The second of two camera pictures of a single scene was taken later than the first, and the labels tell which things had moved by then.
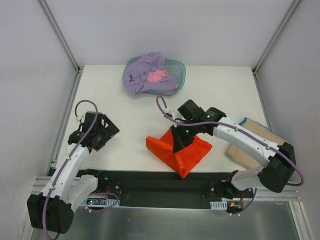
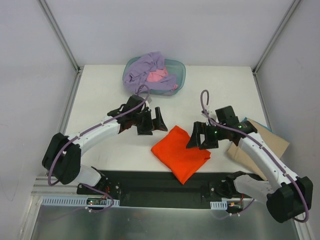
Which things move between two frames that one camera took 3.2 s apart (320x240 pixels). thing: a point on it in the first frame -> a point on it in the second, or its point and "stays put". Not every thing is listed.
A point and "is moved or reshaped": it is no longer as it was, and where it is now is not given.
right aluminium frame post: x=295 y=4 stays put
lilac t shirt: x=135 y=76 stays put
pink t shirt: x=155 y=76 stays put
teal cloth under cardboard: x=242 y=122 stays put
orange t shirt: x=185 y=159 is moved or reshaped
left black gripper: x=105 y=135 -> x=145 y=122
